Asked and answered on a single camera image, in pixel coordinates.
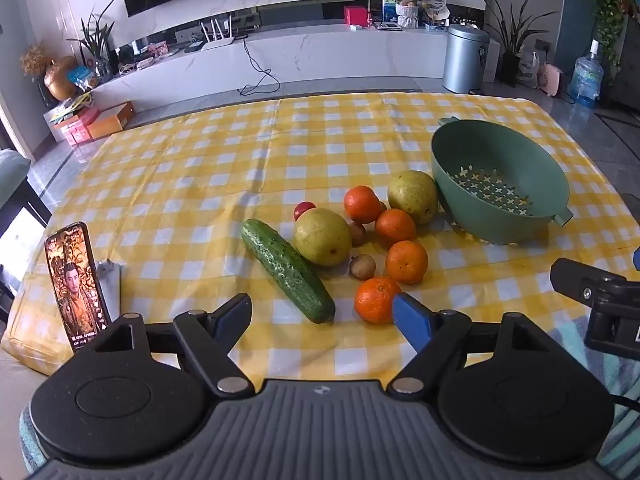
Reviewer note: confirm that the yellow-green pear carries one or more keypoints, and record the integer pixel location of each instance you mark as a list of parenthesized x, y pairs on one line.
[(322, 237)]

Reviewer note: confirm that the trailing ivy plant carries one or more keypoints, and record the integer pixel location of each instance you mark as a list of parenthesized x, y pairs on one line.
[(607, 5)]

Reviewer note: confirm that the red and white box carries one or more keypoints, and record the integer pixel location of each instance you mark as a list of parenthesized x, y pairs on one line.
[(75, 130)]

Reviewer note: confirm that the white plastic bag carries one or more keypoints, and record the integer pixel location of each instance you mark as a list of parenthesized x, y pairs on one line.
[(529, 72)]

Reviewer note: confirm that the red cherry tomato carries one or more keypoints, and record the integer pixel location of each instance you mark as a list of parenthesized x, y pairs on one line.
[(302, 209)]

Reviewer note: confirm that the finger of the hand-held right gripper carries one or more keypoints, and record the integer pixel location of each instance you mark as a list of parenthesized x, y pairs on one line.
[(585, 285), (637, 258)]

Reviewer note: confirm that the white router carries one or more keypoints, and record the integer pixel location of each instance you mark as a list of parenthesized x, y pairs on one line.
[(217, 42)]

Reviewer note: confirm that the blue picture card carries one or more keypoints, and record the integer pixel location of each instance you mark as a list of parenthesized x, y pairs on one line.
[(389, 7)]

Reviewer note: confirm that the blue water jug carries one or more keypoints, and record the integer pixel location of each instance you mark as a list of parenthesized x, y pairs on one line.
[(586, 80)]

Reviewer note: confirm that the pile of books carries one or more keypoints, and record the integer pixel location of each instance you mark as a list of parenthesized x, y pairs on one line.
[(70, 105)]

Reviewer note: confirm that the orange cardboard box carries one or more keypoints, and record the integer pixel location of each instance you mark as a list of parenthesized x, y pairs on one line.
[(112, 120)]

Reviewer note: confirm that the gold vase with dried flowers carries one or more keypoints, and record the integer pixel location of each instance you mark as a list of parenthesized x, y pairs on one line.
[(60, 80)]

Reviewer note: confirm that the silver pedal trash can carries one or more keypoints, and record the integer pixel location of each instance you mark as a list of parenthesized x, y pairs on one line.
[(465, 60)]

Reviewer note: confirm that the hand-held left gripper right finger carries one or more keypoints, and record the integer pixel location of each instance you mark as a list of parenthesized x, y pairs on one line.
[(412, 320)]

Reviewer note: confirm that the dark chair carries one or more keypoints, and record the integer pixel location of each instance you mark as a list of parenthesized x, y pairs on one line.
[(20, 215)]

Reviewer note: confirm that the speckled brownish pear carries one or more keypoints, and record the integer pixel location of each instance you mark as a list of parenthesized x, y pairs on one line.
[(412, 195)]

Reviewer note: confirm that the black smartphone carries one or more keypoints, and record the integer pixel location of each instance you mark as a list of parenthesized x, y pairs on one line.
[(75, 285)]

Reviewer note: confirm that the long-leaved potted plant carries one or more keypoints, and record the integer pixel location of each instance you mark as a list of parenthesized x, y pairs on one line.
[(510, 45)]

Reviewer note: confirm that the white phone stand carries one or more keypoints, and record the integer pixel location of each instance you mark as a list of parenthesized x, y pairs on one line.
[(111, 285)]

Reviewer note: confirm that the dark wall socket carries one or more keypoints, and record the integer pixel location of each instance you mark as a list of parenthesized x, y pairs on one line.
[(543, 45)]

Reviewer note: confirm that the green colander bowl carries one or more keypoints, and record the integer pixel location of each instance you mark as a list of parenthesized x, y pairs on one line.
[(452, 160)]

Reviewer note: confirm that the pink heater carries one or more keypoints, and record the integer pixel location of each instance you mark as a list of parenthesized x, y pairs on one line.
[(550, 80)]

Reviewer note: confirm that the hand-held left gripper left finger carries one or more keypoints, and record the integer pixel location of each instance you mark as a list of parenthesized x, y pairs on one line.
[(234, 321)]

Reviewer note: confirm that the dark grey cabinet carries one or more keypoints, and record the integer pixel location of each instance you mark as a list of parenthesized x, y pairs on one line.
[(625, 85)]

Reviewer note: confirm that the green cucumber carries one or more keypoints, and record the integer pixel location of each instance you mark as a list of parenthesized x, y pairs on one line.
[(285, 270)]

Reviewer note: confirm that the white marble television console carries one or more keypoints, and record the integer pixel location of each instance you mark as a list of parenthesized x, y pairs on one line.
[(325, 55)]

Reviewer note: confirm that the green plant in glass vase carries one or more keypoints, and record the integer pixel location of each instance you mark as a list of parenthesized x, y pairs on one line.
[(97, 40)]

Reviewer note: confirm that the yellow checked tablecloth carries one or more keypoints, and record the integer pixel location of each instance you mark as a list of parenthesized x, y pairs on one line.
[(200, 160)]

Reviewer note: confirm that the orange tangerine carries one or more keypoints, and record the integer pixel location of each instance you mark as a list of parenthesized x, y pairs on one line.
[(406, 262), (375, 300), (362, 205), (395, 227)]

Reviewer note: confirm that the teal striped cloth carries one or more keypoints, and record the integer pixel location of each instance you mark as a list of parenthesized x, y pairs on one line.
[(575, 365)]

